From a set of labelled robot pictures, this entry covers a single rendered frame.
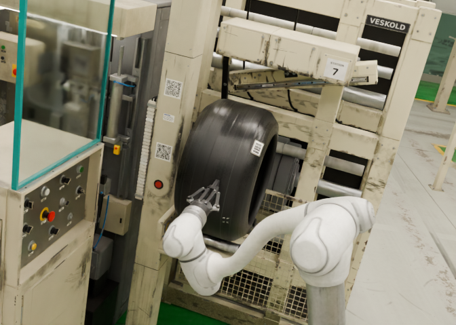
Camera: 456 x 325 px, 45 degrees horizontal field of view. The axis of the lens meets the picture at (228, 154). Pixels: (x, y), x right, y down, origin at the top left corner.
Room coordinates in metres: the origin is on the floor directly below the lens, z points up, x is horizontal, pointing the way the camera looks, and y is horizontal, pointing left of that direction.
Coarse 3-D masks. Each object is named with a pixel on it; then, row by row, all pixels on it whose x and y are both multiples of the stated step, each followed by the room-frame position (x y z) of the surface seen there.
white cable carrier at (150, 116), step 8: (152, 112) 2.27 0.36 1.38; (152, 120) 2.27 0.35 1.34; (152, 128) 2.31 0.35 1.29; (144, 136) 2.27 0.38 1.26; (152, 136) 2.29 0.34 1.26; (144, 144) 2.27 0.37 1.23; (144, 152) 2.27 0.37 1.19; (144, 160) 2.27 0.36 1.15; (144, 168) 2.27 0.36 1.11; (144, 176) 2.27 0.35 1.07; (144, 184) 2.31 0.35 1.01; (136, 192) 2.29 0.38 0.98; (144, 192) 2.31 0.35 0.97
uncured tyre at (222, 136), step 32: (192, 128) 2.13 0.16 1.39; (224, 128) 2.09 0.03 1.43; (256, 128) 2.11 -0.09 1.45; (192, 160) 2.02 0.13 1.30; (224, 160) 2.00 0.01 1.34; (256, 160) 2.03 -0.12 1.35; (192, 192) 1.98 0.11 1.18; (224, 192) 1.96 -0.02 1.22; (256, 192) 2.44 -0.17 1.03; (224, 224) 1.98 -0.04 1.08
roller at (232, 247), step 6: (204, 234) 2.13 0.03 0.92; (204, 240) 2.11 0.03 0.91; (210, 240) 2.11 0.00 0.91; (216, 240) 2.11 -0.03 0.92; (222, 240) 2.11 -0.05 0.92; (216, 246) 2.09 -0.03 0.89; (222, 246) 2.09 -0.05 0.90; (228, 246) 2.09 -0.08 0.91; (234, 246) 2.09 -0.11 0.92; (234, 252) 2.08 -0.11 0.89
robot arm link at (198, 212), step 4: (188, 208) 1.71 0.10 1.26; (192, 208) 1.71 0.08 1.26; (196, 208) 1.71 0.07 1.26; (200, 208) 1.72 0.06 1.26; (184, 212) 1.68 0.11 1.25; (188, 212) 1.68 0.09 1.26; (192, 212) 1.68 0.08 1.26; (196, 212) 1.69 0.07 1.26; (200, 212) 1.70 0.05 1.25; (204, 212) 1.72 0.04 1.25; (200, 216) 1.68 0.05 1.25; (204, 216) 1.70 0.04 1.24; (200, 220) 1.67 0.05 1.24; (204, 220) 1.70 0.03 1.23; (204, 224) 1.70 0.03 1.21
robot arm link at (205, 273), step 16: (304, 208) 1.44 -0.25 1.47; (272, 224) 1.47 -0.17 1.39; (288, 224) 1.44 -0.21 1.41; (256, 240) 1.49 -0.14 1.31; (208, 256) 1.59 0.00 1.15; (240, 256) 1.53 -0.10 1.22; (192, 272) 1.57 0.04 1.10; (208, 272) 1.55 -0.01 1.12; (224, 272) 1.55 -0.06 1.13; (208, 288) 1.57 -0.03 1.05
